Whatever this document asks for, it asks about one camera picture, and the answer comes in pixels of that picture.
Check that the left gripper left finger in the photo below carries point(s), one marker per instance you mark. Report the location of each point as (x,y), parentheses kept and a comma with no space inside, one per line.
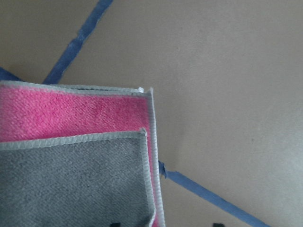
(115,225)

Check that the blue tape strip centre lengthwise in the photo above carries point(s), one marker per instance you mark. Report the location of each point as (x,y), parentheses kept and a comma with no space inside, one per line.
(76,44)

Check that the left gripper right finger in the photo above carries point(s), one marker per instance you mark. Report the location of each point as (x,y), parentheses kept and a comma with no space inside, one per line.
(217,224)

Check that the pink towel grey hem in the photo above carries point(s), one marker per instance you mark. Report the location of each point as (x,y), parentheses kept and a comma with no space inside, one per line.
(78,156)

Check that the blue tape strip centre crosswise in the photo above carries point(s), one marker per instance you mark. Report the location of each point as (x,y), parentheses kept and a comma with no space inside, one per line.
(210,197)

